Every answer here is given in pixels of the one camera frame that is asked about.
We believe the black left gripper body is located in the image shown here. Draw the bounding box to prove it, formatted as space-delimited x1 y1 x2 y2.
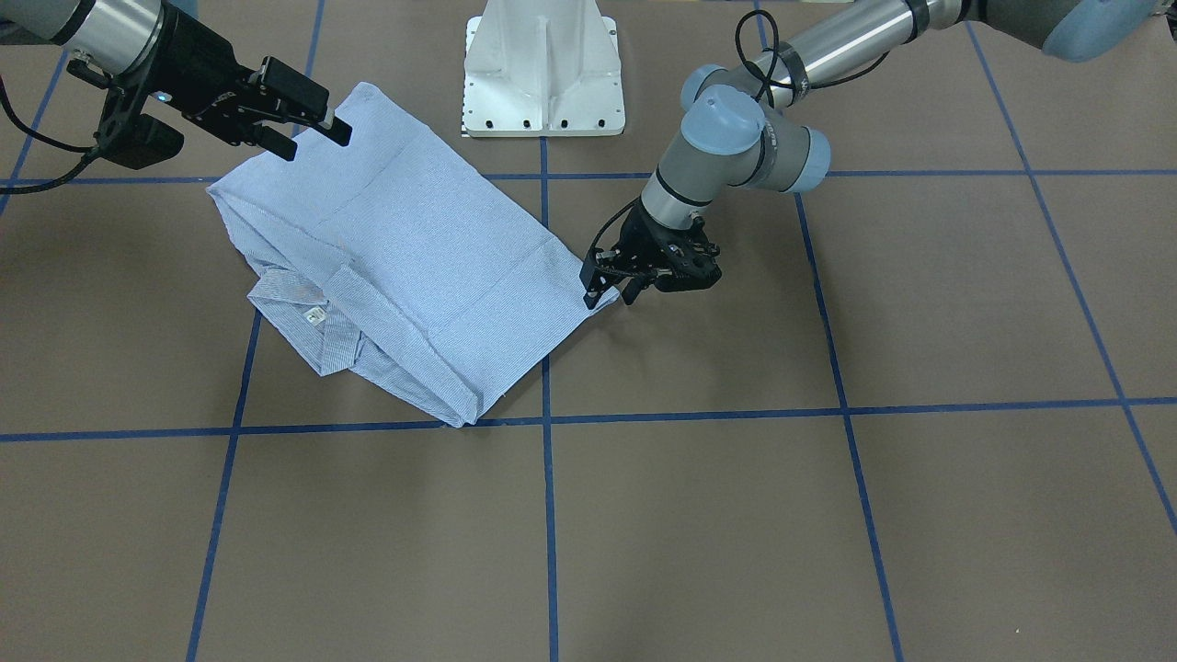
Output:
580 198 722 292

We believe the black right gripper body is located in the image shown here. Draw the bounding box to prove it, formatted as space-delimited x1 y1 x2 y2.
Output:
66 5 332 168

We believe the blue striped button-up shirt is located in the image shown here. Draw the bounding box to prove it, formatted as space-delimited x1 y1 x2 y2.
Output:
210 81 592 428

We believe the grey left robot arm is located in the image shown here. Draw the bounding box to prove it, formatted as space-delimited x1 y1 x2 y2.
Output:
580 1 1163 309

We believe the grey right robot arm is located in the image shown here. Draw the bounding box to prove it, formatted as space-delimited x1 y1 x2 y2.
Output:
4 1 352 168

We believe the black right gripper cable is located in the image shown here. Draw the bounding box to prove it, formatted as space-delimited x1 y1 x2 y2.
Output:
0 74 102 196

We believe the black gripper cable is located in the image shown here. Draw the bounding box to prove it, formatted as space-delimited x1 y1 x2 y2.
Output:
0 74 102 196
589 9 893 269

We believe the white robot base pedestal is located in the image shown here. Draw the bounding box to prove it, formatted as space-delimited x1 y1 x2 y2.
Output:
463 1 627 139

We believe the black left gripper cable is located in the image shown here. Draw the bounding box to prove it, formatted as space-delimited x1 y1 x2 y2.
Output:
589 9 893 269

